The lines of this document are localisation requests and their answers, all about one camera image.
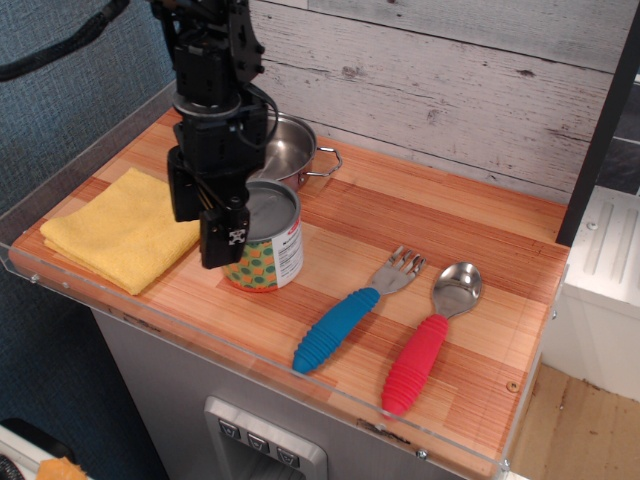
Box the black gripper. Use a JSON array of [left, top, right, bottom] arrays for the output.
[[167, 104, 268, 269]]

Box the toy food can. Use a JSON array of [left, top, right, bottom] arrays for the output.
[[222, 179, 304, 293]]

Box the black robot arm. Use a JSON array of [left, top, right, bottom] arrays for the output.
[[151, 1, 277, 269]]

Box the yellow folded cloth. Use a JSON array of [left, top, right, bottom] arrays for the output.
[[40, 168, 199, 295]]

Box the small steel pot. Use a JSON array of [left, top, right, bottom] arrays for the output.
[[250, 113, 343, 191]]

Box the clear acrylic table guard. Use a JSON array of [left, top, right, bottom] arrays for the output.
[[1, 94, 568, 479]]

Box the grey toy fridge cabinet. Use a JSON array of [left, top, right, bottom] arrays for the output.
[[93, 311, 455, 479]]

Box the silver dispenser panel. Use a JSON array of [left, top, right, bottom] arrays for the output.
[[204, 396, 328, 479]]

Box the orange object bottom left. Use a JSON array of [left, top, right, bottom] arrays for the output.
[[36, 457, 88, 480]]

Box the black object bottom left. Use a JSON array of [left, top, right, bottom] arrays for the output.
[[1, 418, 76, 479]]

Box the blue handled fork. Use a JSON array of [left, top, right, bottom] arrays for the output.
[[292, 246, 426, 374]]

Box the black braided cable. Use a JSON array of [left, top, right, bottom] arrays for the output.
[[0, 0, 132, 84]]

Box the red handled spoon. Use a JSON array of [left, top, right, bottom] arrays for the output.
[[381, 262, 483, 416]]

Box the black right frame post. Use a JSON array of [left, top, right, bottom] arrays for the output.
[[556, 2, 639, 247]]

